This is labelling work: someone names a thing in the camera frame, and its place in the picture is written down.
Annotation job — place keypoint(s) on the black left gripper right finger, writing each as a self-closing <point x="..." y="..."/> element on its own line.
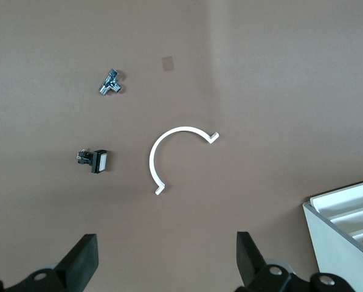
<point x="251" y="264"/>

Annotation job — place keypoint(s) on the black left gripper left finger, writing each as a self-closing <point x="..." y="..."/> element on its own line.
<point x="74" y="267"/>

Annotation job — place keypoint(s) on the white drawer cabinet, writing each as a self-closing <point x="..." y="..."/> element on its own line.
<point x="330" y="258"/>

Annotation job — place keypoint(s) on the chrome valve fitting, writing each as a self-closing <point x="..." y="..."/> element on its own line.
<point x="109" y="83"/>

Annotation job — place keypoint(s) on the brown tape patch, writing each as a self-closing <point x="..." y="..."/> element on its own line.
<point x="168" y="64"/>

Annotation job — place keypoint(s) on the black white push switch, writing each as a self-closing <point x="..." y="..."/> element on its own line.
<point x="99" y="161"/>

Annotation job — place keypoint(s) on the white curved plastic bracket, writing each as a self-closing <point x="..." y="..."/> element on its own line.
<point x="152" y="158"/>

